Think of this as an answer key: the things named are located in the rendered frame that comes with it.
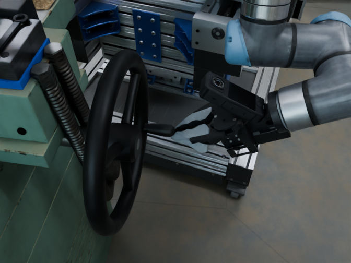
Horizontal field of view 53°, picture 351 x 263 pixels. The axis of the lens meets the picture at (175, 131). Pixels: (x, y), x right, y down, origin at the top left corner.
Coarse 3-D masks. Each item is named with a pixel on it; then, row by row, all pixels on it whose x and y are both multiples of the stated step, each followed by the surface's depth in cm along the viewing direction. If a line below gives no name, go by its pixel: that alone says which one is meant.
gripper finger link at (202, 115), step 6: (210, 108) 65; (192, 114) 66; (198, 114) 65; (204, 114) 65; (210, 114) 64; (186, 120) 66; (192, 120) 65; (198, 120) 64; (204, 120) 64; (210, 120) 65; (180, 126) 66; (186, 126) 66; (192, 126) 66; (174, 132) 68
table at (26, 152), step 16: (64, 0) 68; (48, 16) 63; (64, 16) 69; (80, 80) 56; (0, 144) 48; (16, 144) 48; (32, 144) 48; (48, 144) 48; (0, 160) 49; (16, 160) 48; (32, 160) 48; (48, 160) 48
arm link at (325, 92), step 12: (336, 60) 53; (348, 60) 52; (324, 72) 54; (336, 72) 52; (348, 72) 51; (312, 84) 53; (324, 84) 52; (336, 84) 51; (348, 84) 50; (312, 96) 53; (324, 96) 52; (336, 96) 51; (348, 96) 50; (312, 108) 53; (324, 108) 52; (336, 108) 51; (348, 108) 51; (312, 120) 54; (324, 120) 54; (336, 120) 54
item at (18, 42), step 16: (0, 0) 45; (16, 0) 45; (0, 16) 44; (32, 16) 47; (0, 32) 42; (16, 32) 42; (32, 32) 42; (16, 48) 40; (32, 48) 43; (0, 64) 39; (16, 64) 40; (32, 64) 43; (0, 80) 41; (16, 80) 41
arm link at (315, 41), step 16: (320, 16) 60; (336, 16) 58; (304, 32) 56; (320, 32) 56; (336, 32) 56; (304, 48) 56; (320, 48) 56; (336, 48) 54; (304, 64) 58; (320, 64) 56
